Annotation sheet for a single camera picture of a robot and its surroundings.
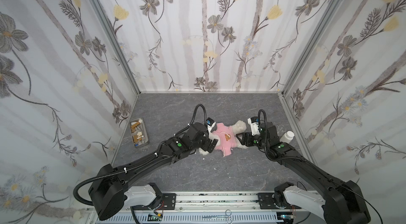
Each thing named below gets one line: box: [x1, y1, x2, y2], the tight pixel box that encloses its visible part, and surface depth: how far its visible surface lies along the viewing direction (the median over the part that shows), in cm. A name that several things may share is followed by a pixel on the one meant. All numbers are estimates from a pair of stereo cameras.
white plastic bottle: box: [279, 131, 295, 144], surface depth 90 cm
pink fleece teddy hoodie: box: [210, 122, 237, 157], surface depth 90 cm
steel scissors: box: [201, 209, 233, 224], surface depth 72 cm
